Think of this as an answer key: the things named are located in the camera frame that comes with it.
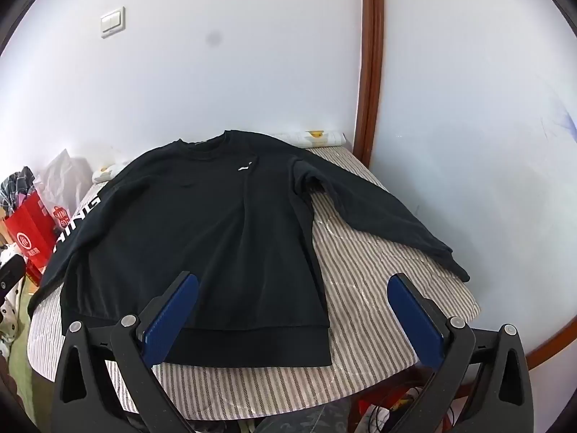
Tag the black sweatshirt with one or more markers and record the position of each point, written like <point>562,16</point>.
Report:
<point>203,234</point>

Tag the white wall switch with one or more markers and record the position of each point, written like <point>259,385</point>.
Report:
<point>112,22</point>

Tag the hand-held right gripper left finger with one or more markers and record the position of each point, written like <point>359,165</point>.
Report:
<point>173,311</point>

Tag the grey plaid cloth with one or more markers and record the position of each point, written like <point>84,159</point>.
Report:
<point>18,180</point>

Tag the brown wooden door frame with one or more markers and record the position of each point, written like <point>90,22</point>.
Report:
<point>369,54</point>

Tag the striped mattress cover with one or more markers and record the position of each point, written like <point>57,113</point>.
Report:
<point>360,279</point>

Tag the white spotted cloth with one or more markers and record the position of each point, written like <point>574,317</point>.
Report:
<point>6,324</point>

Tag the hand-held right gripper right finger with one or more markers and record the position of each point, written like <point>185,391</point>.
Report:
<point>412,315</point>

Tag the green blanket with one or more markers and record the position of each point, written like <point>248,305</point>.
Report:
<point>22,383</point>

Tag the white plastic shopping bag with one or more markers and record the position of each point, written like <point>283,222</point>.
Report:
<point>58,180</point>

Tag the red paper bag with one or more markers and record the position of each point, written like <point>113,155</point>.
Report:
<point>31,234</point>

